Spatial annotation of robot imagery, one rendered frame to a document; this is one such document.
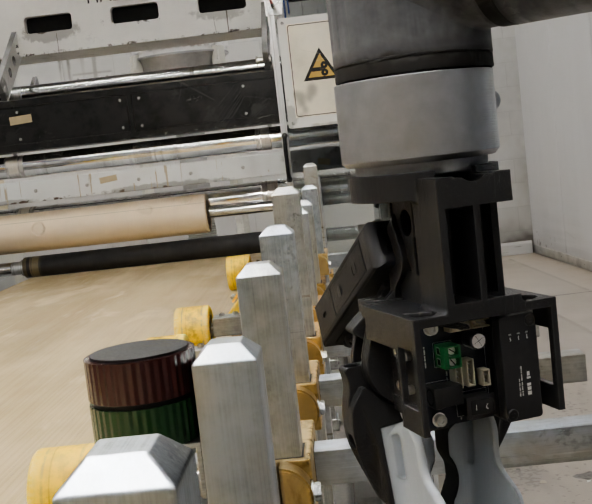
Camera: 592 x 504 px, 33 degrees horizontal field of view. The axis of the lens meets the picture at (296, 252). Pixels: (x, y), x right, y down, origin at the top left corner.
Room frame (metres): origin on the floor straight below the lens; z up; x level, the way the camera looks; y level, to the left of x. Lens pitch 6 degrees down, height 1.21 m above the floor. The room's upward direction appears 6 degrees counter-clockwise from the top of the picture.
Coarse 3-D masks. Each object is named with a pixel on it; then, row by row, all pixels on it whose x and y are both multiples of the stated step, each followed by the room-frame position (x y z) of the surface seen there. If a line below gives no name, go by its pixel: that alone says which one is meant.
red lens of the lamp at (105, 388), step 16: (192, 352) 0.53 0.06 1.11; (96, 368) 0.51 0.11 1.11; (112, 368) 0.51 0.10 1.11; (128, 368) 0.50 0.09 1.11; (144, 368) 0.50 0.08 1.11; (160, 368) 0.51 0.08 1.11; (176, 368) 0.51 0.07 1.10; (96, 384) 0.51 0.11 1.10; (112, 384) 0.51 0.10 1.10; (128, 384) 0.50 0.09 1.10; (144, 384) 0.50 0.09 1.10; (160, 384) 0.51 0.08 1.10; (176, 384) 0.51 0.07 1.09; (192, 384) 0.52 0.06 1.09; (96, 400) 0.51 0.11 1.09; (112, 400) 0.51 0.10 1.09; (128, 400) 0.50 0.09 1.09; (144, 400) 0.50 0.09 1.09; (160, 400) 0.51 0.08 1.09
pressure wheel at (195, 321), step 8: (176, 312) 1.56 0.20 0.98; (184, 312) 1.56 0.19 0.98; (192, 312) 1.56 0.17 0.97; (200, 312) 1.56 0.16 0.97; (208, 312) 1.56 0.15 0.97; (176, 320) 1.55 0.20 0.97; (184, 320) 1.55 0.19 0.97; (192, 320) 1.55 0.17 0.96; (200, 320) 1.55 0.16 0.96; (208, 320) 1.55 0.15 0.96; (176, 328) 1.54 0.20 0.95; (184, 328) 1.54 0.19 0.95; (192, 328) 1.54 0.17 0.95; (200, 328) 1.54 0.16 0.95; (208, 328) 1.54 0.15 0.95; (192, 336) 1.54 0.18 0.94; (200, 336) 1.54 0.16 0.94; (208, 336) 1.54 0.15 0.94
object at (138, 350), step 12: (108, 348) 0.55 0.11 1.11; (120, 348) 0.54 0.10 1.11; (132, 348) 0.54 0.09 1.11; (144, 348) 0.53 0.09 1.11; (156, 348) 0.53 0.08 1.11; (168, 348) 0.53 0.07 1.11; (180, 348) 0.52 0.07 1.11; (96, 360) 0.52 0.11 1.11; (108, 360) 0.51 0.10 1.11; (120, 360) 0.51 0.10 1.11; (132, 360) 0.51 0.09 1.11; (144, 360) 0.51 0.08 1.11; (180, 396) 0.52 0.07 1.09; (96, 408) 0.52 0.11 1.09; (108, 408) 0.51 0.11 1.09; (120, 408) 0.51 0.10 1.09; (132, 408) 0.51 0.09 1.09; (144, 408) 0.51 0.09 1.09; (192, 444) 0.52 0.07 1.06; (204, 480) 0.52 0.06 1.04; (204, 492) 0.52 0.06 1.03
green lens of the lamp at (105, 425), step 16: (192, 400) 0.52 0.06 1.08; (96, 416) 0.52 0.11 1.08; (112, 416) 0.51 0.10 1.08; (128, 416) 0.50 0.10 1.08; (144, 416) 0.50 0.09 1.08; (160, 416) 0.51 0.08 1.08; (176, 416) 0.51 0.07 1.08; (192, 416) 0.52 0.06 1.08; (96, 432) 0.52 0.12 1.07; (112, 432) 0.51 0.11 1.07; (128, 432) 0.50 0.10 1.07; (144, 432) 0.50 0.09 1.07; (160, 432) 0.51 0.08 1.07; (176, 432) 0.51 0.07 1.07; (192, 432) 0.52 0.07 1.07
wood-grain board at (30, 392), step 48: (48, 288) 2.81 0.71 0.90; (96, 288) 2.68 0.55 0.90; (144, 288) 2.56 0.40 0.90; (192, 288) 2.45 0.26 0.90; (0, 336) 2.02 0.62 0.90; (48, 336) 1.95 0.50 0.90; (96, 336) 1.88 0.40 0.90; (144, 336) 1.82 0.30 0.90; (0, 384) 1.53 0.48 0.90; (48, 384) 1.49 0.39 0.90; (0, 432) 1.23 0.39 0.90; (48, 432) 1.20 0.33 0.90; (0, 480) 1.02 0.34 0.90
